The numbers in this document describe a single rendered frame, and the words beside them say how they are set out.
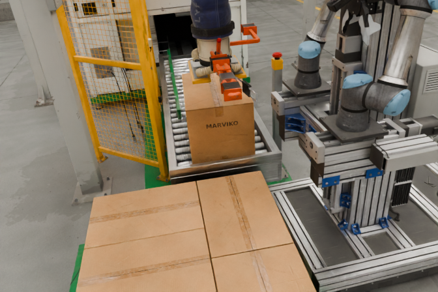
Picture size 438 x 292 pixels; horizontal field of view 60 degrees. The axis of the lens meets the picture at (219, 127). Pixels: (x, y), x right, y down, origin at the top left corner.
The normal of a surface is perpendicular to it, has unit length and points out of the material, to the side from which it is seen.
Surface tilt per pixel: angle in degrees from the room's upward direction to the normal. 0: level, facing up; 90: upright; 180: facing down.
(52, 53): 90
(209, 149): 90
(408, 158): 90
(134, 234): 0
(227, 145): 90
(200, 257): 0
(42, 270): 0
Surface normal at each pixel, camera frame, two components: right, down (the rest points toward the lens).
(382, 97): -0.72, 0.04
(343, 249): -0.07, -0.87
